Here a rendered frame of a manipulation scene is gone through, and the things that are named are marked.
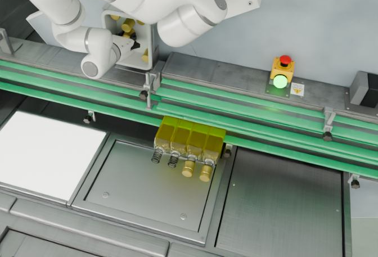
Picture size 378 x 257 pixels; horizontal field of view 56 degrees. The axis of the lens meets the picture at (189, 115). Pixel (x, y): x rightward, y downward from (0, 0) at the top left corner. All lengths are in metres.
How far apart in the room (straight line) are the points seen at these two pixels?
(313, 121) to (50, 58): 1.03
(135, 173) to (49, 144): 0.36
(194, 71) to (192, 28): 0.47
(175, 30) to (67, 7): 0.25
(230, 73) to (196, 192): 0.44
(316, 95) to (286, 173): 0.34
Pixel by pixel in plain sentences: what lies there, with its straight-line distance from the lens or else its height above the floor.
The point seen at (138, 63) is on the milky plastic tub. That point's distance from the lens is 1.36.
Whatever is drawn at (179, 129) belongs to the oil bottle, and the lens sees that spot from 1.26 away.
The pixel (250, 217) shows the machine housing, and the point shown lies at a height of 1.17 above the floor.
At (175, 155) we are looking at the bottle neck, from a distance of 1.21.
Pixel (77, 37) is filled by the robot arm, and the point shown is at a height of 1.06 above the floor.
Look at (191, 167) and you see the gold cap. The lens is 1.18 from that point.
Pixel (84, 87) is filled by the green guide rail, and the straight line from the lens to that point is 1.42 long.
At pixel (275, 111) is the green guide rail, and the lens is 1.22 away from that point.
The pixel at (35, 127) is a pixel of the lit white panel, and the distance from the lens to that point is 1.55.
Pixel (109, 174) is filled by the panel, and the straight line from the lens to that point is 1.35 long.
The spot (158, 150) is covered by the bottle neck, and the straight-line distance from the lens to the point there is 1.22.
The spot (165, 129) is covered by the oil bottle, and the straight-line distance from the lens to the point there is 1.26.
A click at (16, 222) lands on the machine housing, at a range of 1.37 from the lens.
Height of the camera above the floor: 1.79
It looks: 41 degrees down
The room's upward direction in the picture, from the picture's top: 160 degrees counter-clockwise
